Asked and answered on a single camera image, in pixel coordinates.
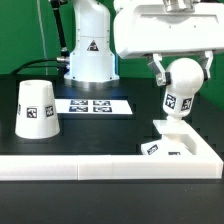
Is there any white L-shaped fence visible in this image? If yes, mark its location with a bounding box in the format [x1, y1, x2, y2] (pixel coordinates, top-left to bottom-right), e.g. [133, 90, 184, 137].
[0, 124, 223, 181]

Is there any white tag sheet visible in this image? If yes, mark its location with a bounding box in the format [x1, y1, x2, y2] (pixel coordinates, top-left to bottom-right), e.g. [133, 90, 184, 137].
[55, 99, 132, 115]

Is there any black cable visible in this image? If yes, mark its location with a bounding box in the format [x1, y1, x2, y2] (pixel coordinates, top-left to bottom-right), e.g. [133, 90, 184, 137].
[10, 57, 70, 75]

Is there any white lamp base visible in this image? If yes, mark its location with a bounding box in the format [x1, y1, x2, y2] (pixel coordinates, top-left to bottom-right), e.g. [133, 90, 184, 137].
[141, 120, 196, 157]

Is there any white lamp shade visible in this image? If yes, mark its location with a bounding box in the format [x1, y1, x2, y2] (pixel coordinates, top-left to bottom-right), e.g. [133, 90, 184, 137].
[15, 80, 60, 139]

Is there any white lamp bulb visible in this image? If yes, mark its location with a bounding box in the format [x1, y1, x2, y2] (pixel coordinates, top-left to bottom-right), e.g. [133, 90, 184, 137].
[163, 58, 204, 120]

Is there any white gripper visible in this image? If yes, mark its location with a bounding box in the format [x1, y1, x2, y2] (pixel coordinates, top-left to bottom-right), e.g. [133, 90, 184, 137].
[114, 0, 224, 86]

